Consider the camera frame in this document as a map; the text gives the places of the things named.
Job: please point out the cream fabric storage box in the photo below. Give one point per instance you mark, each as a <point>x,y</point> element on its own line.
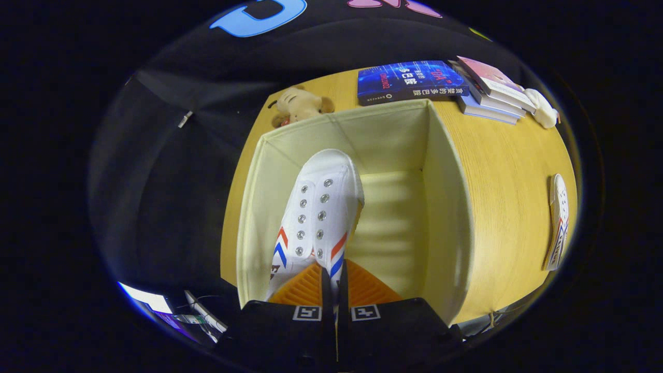
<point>393,140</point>

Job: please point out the silver clip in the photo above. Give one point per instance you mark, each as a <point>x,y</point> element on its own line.
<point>185,119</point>

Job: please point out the black backdrop cloth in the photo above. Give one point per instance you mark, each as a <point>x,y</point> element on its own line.
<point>171,181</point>

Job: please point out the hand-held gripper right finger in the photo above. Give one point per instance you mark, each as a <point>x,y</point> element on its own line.
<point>344,336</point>

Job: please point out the laptop screen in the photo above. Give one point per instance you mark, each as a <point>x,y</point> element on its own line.
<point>150,303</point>

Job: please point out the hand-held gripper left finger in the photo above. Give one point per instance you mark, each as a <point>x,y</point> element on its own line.
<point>326,336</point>

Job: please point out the white flat device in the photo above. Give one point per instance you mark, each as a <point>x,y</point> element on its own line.
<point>207,313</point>

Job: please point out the white striped canvas shoe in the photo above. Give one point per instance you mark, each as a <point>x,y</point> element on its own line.
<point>558,223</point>
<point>316,207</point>

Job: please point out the white plush toy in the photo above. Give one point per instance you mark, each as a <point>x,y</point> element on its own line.
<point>543,109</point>

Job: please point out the blue cover book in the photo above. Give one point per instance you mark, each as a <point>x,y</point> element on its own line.
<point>409,80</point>

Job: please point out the brown plush toy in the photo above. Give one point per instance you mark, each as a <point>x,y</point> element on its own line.
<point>300,103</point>

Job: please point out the pink cover book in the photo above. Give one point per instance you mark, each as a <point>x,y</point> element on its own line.
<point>492,80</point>

